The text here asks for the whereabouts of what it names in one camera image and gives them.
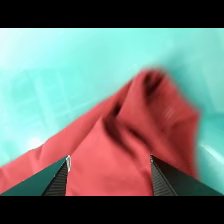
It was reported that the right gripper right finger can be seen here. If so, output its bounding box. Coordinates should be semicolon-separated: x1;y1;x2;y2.
148;154;224;197

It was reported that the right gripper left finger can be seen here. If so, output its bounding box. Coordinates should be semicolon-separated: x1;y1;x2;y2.
0;155;72;197

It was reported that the red T-shirt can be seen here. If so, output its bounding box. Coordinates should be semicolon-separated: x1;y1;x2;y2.
0;68;202;197

